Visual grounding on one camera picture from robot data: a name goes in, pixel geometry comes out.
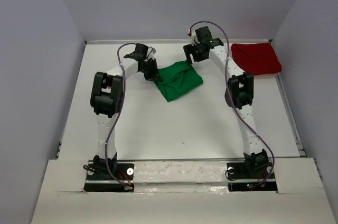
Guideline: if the green t-shirt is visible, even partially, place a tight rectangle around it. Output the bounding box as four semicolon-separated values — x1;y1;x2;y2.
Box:
155;61;203;102

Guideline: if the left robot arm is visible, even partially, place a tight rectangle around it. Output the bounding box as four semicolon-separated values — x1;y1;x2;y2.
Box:
90;43;162;184

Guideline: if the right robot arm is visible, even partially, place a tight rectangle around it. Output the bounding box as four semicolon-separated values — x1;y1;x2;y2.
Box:
183;26;271;181

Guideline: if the folded red t-shirt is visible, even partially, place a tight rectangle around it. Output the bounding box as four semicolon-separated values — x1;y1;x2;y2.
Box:
231;42;282;76

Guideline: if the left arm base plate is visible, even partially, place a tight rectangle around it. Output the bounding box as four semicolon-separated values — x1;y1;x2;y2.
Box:
83;162;135;193

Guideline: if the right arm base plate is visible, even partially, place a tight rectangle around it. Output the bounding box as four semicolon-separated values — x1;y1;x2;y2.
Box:
224;162;278;192

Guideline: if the aluminium rail right edge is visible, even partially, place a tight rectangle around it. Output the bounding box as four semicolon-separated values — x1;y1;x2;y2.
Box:
275;73;307;157

